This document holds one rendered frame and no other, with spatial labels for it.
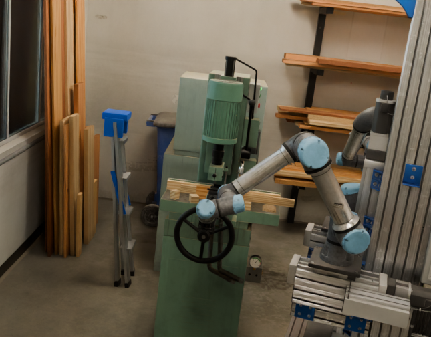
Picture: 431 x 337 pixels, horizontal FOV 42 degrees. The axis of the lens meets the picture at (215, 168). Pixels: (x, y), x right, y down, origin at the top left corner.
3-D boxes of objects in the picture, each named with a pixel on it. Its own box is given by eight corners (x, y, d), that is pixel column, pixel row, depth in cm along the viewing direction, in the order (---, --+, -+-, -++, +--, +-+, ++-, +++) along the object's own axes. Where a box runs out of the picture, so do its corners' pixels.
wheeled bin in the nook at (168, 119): (135, 227, 484) (145, 117, 459) (143, 207, 536) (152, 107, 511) (210, 235, 486) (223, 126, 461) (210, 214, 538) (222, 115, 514)
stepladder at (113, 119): (107, 287, 376) (99, 113, 347) (115, 271, 400) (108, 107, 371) (131, 288, 376) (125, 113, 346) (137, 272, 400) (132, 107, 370)
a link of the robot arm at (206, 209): (218, 214, 220) (197, 219, 220) (219, 220, 231) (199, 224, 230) (214, 195, 222) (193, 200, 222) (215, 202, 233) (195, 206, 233)
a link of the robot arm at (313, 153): (364, 235, 244) (313, 126, 229) (377, 249, 229) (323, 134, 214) (339, 248, 244) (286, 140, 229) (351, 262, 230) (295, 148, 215)
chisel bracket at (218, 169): (207, 182, 288) (209, 166, 286) (210, 175, 302) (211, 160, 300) (221, 184, 288) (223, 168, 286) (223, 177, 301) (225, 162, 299)
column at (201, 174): (194, 200, 316) (208, 72, 298) (198, 190, 337) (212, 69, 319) (233, 206, 314) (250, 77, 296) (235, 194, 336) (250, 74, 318)
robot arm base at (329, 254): (354, 257, 257) (358, 237, 255) (352, 269, 243) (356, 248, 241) (321, 249, 261) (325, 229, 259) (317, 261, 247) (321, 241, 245)
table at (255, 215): (155, 216, 273) (156, 204, 272) (166, 198, 303) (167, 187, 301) (278, 233, 269) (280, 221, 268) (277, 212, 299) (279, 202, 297)
